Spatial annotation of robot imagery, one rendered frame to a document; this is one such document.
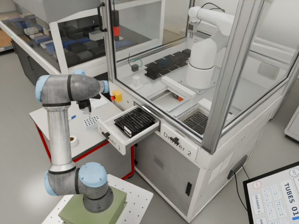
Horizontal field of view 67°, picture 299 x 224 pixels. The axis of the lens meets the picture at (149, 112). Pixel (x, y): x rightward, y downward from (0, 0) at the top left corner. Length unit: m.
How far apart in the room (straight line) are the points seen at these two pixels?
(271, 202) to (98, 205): 0.77
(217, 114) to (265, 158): 1.73
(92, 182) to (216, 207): 1.46
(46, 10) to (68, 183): 1.23
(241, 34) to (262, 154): 2.04
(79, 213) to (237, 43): 1.03
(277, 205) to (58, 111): 0.99
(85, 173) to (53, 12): 1.22
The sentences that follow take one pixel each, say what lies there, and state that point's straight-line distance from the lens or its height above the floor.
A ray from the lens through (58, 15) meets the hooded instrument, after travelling 1.89.
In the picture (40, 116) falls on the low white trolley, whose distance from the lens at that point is 1.94.
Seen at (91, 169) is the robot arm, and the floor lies 1.09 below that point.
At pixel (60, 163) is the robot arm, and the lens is 1.07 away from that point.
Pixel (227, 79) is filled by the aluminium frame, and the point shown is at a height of 1.43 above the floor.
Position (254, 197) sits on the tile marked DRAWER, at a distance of 1.19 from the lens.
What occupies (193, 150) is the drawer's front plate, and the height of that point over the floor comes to 0.90.
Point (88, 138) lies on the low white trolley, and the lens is 1.65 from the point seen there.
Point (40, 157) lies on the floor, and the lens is 2.69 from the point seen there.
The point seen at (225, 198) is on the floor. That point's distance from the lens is 2.34.
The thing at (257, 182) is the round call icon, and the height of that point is 1.02.
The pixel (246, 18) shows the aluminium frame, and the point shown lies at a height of 1.68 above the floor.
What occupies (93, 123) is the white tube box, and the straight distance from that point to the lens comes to 1.70.
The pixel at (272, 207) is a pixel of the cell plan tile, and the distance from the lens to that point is 1.13.
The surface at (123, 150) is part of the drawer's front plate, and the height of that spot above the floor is 0.87.
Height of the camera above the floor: 1.94
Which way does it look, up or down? 40 degrees down
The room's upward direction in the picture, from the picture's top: 2 degrees clockwise
